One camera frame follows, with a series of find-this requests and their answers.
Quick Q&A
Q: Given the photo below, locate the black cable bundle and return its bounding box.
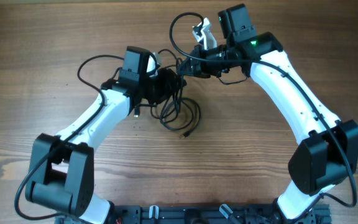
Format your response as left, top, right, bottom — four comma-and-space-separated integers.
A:
134, 49, 201, 139

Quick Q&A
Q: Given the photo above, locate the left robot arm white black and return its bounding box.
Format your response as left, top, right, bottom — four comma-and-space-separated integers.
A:
14, 46, 186, 223

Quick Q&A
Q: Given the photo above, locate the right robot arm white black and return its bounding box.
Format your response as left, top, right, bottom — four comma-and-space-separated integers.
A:
177, 4, 358, 223

